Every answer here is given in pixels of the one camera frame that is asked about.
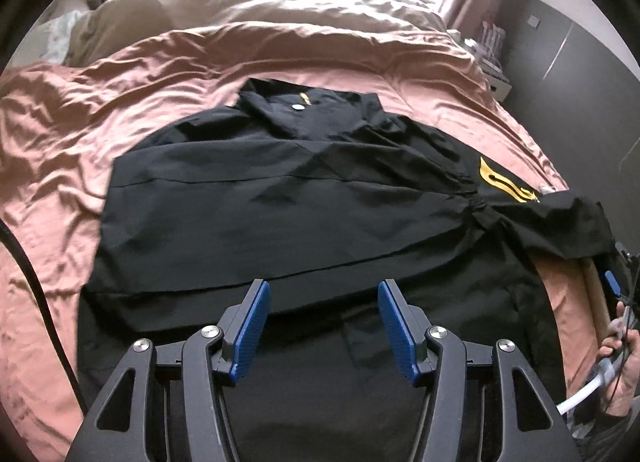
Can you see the wooden bed frame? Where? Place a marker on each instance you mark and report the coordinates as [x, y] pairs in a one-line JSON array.
[[595, 292]]

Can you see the person's right forearm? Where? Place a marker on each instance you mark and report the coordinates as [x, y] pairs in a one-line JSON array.
[[610, 437]]

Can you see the pink duvet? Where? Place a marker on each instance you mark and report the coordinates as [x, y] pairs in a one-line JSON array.
[[100, 117]]

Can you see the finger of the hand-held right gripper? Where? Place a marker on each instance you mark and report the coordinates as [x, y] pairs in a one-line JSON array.
[[610, 285]]

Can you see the white pillow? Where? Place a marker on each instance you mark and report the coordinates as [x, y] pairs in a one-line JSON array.
[[60, 37]]

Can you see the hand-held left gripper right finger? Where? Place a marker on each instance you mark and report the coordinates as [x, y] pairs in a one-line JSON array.
[[400, 337]]

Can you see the beige blanket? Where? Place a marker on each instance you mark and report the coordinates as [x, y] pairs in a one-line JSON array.
[[250, 7]]

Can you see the black jacket with yellow print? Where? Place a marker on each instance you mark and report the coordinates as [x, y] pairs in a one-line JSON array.
[[300, 192]]

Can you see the dark wardrobe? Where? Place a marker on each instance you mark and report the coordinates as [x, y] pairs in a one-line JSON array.
[[575, 67]]

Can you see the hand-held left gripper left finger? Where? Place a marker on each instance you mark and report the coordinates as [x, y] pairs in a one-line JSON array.
[[250, 332]]

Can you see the white tube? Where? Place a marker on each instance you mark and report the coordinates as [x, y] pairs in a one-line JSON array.
[[585, 389]]

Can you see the white bedside table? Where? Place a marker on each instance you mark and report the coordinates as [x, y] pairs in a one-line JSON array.
[[492, 60]]

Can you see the person's right hand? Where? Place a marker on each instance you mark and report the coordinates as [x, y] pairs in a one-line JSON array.
[[617, 372]]

